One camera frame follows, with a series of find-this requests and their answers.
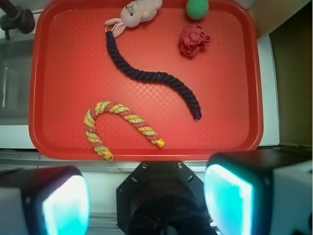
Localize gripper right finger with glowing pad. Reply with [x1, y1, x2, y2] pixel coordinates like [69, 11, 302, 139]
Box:
[203, 148, 313, 235]

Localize green dimpled ball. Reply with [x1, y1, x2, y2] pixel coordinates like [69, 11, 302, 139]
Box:
[186, 0, 209, 20]

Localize dark blue twisted rope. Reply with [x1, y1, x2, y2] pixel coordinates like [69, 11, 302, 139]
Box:
[105, 31, 203, 121]

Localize crumpled red paper ball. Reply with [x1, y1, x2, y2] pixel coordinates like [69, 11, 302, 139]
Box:
[179, 23, 211, 58]

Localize black clamp knob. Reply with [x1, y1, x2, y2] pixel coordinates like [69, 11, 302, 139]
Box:
[0, 0, 36, 41]

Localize pink plush bunny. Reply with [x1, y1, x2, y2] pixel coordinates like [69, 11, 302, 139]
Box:
[105, 0, 163, 38]

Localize red plastic tray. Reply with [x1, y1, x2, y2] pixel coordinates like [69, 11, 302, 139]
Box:
[29, 0, 263, 161]

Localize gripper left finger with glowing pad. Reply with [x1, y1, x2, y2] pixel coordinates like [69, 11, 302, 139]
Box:
[0, 166, 90, 235]

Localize multicolour twisted rope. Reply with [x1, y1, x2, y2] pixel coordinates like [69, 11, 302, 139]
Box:
[84, 100, 166, 162]

